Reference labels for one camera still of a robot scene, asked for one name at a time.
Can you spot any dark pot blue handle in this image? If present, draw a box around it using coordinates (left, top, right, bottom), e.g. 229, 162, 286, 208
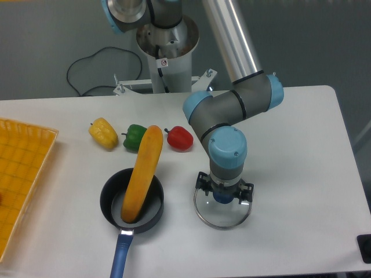
100, 168, 164, 277

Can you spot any green bell pepper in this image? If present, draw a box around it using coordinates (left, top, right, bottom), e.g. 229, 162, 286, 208
122, 124, 147, 152

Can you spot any orange plastic basket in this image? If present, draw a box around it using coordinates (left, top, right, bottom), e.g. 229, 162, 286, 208
1, 118, 59, 261

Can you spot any red bell pepper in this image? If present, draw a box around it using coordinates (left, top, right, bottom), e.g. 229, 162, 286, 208
164, 126, 194, 152

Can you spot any yellow bell pepper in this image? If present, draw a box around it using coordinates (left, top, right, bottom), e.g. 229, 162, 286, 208
88, 118, 118, 150

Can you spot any black cable on floor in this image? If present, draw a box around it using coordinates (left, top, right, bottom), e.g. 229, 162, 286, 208
66, 46, 143, 97

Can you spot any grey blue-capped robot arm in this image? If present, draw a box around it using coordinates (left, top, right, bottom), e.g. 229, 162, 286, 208
101, 1, 284, 204

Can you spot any white metal base frame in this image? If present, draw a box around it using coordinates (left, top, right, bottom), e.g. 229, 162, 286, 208
113, 68, 217, 96

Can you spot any glass pot lid blue knob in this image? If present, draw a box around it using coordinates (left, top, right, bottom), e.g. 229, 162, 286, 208
193, 189, 253, 230

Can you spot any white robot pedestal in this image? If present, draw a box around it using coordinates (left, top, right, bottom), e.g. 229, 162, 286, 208
136, 15, 199, 93

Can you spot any black box at table edge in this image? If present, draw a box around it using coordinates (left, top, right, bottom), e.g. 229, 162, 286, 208
357, 234, 371, 264

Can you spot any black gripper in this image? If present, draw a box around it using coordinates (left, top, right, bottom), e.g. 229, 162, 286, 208
195, 171, 254, 204

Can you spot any long yellow squash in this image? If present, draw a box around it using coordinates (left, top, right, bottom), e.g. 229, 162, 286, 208
121, 125, 163, 224

